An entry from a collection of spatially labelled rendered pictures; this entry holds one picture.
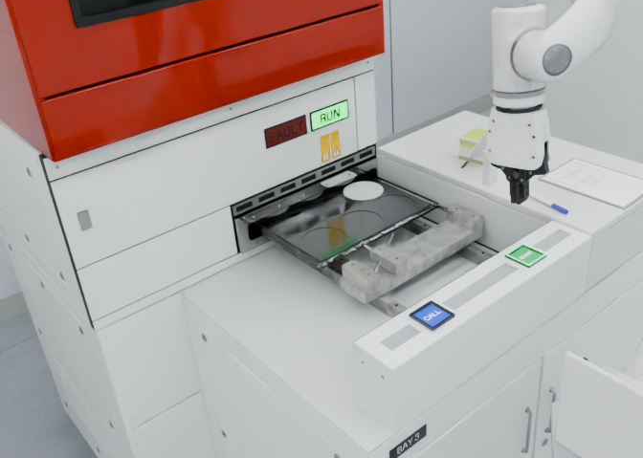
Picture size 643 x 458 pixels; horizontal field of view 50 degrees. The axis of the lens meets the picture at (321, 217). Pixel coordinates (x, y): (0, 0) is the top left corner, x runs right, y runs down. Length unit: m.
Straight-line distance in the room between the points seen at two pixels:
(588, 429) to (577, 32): 0.59
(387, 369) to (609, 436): 0.34
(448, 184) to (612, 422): 0.75
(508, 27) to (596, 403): 0.58
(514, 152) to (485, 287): 0.26
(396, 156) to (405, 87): 2.31
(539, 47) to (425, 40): 3.03
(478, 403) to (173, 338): 0.70
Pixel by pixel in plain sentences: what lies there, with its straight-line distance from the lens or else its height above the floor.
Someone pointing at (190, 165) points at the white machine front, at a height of 1.10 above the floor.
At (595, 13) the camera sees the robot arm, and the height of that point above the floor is 1.44.
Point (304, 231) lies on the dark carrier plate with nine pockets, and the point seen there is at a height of 0.90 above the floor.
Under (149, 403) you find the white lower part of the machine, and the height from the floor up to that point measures 0.56.
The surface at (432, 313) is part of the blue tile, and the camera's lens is 1.21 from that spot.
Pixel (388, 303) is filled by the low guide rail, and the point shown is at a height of 0.85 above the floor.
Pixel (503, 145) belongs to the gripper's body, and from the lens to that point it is 1.21.
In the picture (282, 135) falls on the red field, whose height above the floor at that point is 1.09.
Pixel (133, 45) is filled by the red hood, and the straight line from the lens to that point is 1.31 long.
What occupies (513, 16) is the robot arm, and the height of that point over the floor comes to 1.43.
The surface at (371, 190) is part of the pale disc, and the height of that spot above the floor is 0.90.
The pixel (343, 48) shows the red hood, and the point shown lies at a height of 1.27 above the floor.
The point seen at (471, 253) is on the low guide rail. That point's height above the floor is 0.84.
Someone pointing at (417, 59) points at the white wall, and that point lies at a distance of 4.09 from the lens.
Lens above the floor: 1.71
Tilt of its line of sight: 30 degrees down
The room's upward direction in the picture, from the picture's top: 5 degrees counter-clockwise
